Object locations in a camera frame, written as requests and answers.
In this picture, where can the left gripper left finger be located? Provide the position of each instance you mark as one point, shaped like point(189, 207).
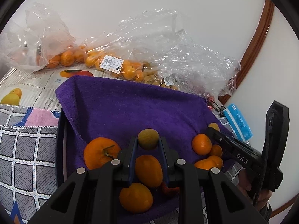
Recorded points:
point(91, 196)

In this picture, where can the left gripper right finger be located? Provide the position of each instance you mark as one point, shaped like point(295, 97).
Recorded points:
point(205, 195)

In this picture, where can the oval orange of pile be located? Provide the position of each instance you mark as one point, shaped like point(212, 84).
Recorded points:
point(205, 164)

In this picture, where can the large orange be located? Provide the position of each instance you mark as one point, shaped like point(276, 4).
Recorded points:
point(217, 160)

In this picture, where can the small orange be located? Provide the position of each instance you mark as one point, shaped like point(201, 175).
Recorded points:
point(216, 150)

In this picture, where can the yellow-green small fruit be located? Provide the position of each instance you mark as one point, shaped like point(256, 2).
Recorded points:
point(148, 139)

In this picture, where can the blue tissue pack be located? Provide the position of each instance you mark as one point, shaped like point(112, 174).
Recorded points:
point(238, 123)

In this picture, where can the purple towel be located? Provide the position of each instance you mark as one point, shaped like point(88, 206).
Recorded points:
point(118, 110)

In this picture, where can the grey checked bed sheet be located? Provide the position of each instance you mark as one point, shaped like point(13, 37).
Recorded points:
point(28, 152)

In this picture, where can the fruit print newspaper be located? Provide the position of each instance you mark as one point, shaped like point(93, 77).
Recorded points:
point(38, 88)

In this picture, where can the clear bag of oranges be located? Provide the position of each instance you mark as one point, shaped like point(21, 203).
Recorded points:
point(120, 58)

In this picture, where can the white plastic bag left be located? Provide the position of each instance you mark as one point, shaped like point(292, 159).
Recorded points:
point(45, 42)

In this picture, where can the large clear plastic bag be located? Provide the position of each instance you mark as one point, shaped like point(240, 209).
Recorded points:
point(158, 37)

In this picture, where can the brown wooden door frame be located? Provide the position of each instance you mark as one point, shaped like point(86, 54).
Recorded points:
point(253, 48)

